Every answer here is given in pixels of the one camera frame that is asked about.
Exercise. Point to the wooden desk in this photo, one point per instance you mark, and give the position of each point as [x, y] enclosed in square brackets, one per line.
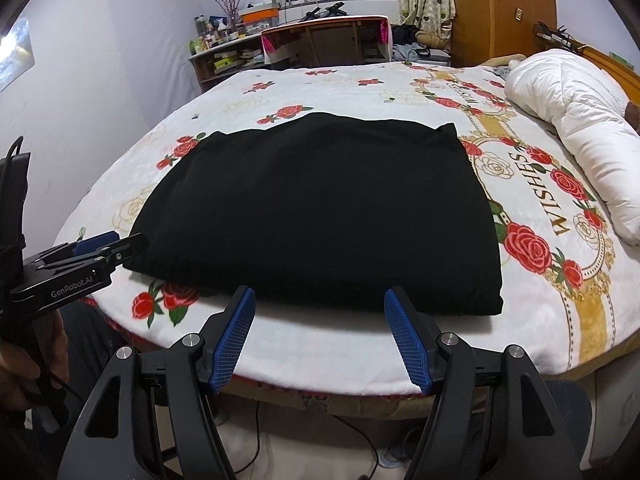
[327, 42]

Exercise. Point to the white duvet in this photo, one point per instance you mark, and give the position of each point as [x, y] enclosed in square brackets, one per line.
[586, 106]

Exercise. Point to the wooden headboard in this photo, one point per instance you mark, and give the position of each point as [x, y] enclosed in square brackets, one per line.
[615, 66]

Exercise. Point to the wooden wardrobe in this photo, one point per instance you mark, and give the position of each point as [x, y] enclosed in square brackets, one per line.
[484, 29]

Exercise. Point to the pile of clothes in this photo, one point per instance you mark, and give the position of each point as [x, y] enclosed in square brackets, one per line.
[412, 45]

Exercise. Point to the black long coat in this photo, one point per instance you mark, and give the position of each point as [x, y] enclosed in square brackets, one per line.
[328, 211]

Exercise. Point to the white floral bed blanket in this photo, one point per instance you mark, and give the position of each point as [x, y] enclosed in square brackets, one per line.
[354, 354]

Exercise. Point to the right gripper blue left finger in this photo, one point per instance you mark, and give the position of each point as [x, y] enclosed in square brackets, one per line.
[224, 335]

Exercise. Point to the low wooden shelf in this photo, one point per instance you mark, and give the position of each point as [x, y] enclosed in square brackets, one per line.
[213, 66]

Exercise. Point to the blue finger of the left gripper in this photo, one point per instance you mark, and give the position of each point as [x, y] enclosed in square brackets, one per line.
[94, 243]
[61, 257]

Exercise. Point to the orange storage box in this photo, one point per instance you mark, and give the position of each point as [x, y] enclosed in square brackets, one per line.
[265, 12]

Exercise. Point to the left hand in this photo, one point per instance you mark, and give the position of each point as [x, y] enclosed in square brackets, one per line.
[17, 367]

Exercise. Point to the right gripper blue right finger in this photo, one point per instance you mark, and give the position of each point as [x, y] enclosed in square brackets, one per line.
[413, 339]

